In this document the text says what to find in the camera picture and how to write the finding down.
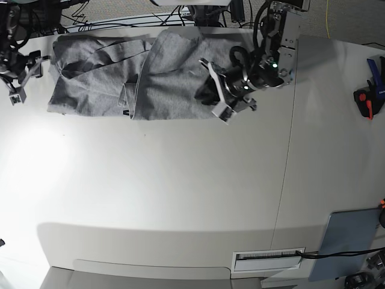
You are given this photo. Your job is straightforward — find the grey T-shirt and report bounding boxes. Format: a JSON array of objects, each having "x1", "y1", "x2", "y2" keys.
[{"x1": 48, "y1": 30, "x2": 236, "y2": 120}]

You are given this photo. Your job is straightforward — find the central robot base mount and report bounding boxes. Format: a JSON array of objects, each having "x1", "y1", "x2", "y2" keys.
[{"x1": 178, "y1": 1, "x2": 232, "y2": 28}]

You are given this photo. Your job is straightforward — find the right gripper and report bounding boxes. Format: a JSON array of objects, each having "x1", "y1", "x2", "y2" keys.
[{"x1": 0, "y1": 51, "x2": 51, "y2": 93}]

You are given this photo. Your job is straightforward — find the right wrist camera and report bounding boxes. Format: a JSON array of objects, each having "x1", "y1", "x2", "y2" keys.
[{"x1": 9, "y1": 89, "x2": 26, "y2": 106}]

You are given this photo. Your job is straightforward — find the black device at bottom right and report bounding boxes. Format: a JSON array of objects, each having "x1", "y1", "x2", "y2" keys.
[{"x1": 344, "y1": 272, "x2": 373, "y2": 289}]

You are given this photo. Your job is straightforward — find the yellow cable on floor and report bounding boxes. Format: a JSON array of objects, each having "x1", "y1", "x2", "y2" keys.
[{"x1": 324, "y1": 0, "x2": 331, "y2": 40}]

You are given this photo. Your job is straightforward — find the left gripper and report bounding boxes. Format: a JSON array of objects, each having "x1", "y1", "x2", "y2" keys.
[{"x1": 198, "y1": 46, "x2": 286, "y2": 112}]

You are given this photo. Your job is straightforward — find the black cable on table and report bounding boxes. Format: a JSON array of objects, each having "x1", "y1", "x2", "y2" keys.
[{"x1": 295, "y1": 248, "x2": 385, "y2": 260}]

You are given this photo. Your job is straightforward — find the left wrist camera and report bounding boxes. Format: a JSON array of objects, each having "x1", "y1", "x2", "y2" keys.
[{"x1": 212, "y1": 102, "x2": 237, "y2": 124}]

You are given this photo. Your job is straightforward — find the blue-grey tablet board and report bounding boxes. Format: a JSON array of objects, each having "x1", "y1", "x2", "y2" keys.
[{"x1": 309, "y1": 208, "x2": 380, "y2": 282}]

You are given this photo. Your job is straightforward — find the orange black tool right edge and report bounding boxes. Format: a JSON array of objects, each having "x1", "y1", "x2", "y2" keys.
[{"x1": 378, "y1": 199, "x2": 385, "y2": 228}]

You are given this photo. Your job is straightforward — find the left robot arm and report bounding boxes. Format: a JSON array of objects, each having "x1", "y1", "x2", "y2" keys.
[{"x1": 195, "y1": 1, "x2": 310, "y2": 119}]

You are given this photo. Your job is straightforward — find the blue clamp with orange trigger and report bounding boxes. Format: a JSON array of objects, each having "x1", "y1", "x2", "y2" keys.
[{"x1": 353, "y1": 56, "x2": 384, "y2": 120}]

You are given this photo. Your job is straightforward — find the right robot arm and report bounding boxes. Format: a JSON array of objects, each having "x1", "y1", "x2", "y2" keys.
[{"x1": 1, "y1": 1, "x2": 51, "y2": 96}]

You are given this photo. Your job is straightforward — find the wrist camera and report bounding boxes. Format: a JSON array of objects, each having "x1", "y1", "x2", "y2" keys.
[
  {"x1": 9, "y1": 89, "x2": 26, "y2": 106},
  {"x1": 212, "y1": 102, "x2": 237, "y2": 124}
]

